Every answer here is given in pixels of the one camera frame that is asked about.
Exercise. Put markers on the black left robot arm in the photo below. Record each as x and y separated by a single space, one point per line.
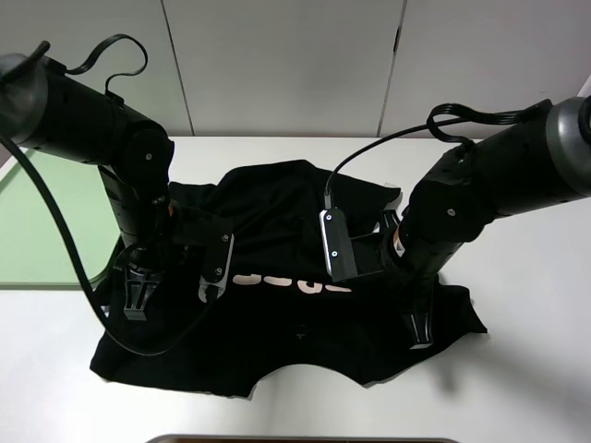
43 109

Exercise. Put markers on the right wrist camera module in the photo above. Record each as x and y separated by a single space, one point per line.
359 258

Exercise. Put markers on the black short sleeve t-shirt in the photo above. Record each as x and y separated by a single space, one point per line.
279 308

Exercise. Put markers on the black door hinge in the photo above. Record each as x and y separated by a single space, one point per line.
396 41

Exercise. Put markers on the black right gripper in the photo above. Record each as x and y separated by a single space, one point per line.
413 277

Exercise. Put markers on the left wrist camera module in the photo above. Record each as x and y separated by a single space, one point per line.
199 231

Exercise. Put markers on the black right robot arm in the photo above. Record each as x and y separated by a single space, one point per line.
500 165

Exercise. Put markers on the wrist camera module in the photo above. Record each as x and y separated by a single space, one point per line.
359 258
199 231

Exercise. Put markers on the light green plastic tray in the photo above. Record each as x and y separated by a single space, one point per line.
33 255

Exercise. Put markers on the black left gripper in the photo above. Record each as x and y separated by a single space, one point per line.
142 266

